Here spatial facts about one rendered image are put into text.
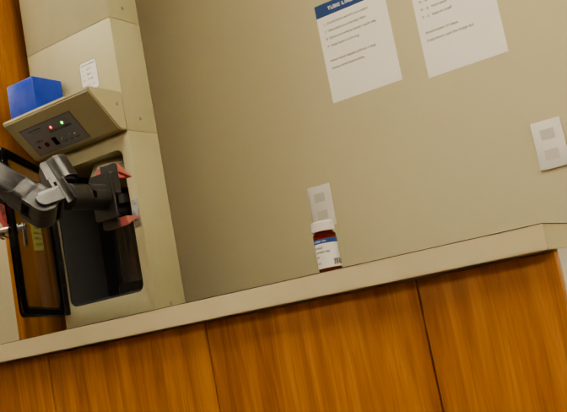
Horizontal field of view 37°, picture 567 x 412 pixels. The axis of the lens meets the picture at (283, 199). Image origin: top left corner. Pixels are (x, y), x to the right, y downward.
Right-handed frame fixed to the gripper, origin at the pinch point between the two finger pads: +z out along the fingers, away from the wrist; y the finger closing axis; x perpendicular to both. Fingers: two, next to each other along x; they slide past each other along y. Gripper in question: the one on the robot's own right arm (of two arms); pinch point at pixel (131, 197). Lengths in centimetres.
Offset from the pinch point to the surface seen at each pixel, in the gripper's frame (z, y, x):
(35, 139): 5.7, 23.9, 33.6
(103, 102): 5.1, 25.7, 7.7
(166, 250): 18.4, -11.6, 7.9
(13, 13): 15, 65, 44
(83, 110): 3.8, 25.5, 13.4
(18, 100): 1.9, 34.2, 33.2
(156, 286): 12.3, -20.3, 8.1
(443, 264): -20, -31, -79
